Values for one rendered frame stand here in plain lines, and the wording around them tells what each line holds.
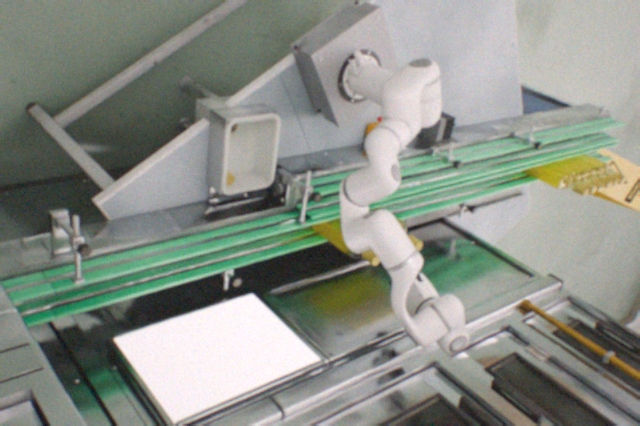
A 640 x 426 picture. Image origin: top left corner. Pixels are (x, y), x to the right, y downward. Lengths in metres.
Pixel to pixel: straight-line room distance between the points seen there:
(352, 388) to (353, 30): 0.95
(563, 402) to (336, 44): 1.11
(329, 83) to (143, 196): 0.60
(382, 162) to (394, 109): 0.17
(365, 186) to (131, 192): 0.64
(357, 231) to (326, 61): 0.56
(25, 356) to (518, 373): 1.25
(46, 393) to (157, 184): 0.88
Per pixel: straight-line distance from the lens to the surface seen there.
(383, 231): 1.45
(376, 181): 1.47
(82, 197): 2.35
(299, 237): 1.96
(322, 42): 1.84
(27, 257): 1.66
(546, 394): 1.86
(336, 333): 1.75
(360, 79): 1.85
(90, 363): 1.66
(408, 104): 1.58
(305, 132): 2.02
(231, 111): 1.79
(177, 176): 1.83
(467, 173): 2.39
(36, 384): 1.07
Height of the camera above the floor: 2.19
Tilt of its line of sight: 40 degrees down
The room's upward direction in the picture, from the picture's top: 126 degrees clockwise
